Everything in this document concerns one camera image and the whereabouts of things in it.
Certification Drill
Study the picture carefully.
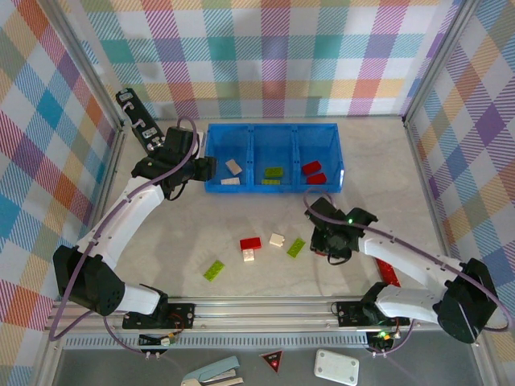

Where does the blue three-compartment bin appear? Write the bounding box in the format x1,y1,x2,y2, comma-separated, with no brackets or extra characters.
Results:
204,121,347,195

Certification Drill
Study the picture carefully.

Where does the long red lego brick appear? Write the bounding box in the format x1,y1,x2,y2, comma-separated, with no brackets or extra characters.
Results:
376,258,402,289

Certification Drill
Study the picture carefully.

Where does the black power strip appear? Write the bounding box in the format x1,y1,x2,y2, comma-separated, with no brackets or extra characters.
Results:
115,87,167,153

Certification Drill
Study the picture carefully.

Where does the right small controller board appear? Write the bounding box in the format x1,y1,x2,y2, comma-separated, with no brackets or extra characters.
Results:
366,329,395,359

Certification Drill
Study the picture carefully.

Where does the small controller board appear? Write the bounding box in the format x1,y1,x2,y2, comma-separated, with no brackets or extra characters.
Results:
366,329,395,359
138,331,179,360

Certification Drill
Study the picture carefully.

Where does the white rectangular plate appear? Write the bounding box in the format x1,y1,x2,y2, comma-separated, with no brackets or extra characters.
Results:
313,348,361,386

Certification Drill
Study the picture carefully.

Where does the red triangular badge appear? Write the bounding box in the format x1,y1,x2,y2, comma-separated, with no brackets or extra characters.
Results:
259,349,284,374

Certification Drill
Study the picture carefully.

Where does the light blue stapler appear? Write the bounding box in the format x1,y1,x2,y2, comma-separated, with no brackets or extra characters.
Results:
179,355,245,386

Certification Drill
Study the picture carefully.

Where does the left small controller board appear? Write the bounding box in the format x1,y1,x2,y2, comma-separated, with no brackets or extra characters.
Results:
138,331,179,360

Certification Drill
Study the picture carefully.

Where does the aluminium side rail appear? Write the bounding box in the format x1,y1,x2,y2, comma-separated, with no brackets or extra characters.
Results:
72,127,126,299
403,116,464,298

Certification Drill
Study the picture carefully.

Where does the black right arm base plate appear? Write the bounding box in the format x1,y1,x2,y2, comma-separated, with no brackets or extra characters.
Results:
336,299,411,327

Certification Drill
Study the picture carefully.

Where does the aluminium mounting rail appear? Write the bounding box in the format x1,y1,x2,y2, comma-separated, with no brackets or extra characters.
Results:
43,295,491,335

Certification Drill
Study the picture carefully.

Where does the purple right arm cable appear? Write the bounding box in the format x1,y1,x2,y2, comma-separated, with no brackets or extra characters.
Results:
302,188,508,358

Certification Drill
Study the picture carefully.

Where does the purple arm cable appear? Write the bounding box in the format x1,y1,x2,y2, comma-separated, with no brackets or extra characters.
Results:
47,115,200,355
302,188,508,358

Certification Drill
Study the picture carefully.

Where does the slotted metal cable duct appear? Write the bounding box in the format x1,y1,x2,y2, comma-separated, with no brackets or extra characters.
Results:
63,335,370,350

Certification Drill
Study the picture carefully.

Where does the aluminium frame post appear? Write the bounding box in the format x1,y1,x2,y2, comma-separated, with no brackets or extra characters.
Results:
42,0,126,136
401,0,480,126

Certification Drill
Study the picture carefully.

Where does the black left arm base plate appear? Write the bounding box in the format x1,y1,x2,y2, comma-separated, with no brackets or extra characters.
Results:
122,302,197,331

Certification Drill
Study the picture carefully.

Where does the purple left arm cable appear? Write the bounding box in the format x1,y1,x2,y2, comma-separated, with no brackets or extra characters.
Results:
47,115,200,355

